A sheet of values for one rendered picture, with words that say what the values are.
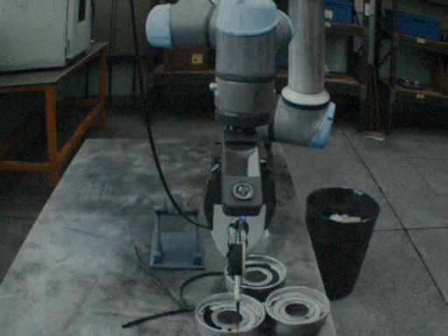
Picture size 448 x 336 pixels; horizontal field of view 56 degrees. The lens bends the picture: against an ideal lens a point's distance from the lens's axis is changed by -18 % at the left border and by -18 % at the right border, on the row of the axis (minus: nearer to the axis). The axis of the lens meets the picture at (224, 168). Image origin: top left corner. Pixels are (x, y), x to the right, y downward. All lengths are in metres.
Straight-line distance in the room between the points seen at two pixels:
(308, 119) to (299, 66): 0.13
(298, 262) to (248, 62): 0.46
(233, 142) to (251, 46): 0.13
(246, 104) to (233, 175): 0.09
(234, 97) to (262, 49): 0.07
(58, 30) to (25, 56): 0.28
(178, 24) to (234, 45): 0.16
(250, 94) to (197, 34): 0.16
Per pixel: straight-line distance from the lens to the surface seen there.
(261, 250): 0.95
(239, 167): 0.61
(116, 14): 4.48
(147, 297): 0.83
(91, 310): 0.81
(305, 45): 1.08
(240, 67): 0.60
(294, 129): 1.15
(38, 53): 2.91
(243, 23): 0.59
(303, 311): 0.80
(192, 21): 0.72
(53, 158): 2.78
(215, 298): 0.78
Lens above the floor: 1.31
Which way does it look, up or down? 23 degrees down
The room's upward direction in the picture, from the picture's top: 2 degrees clockwise
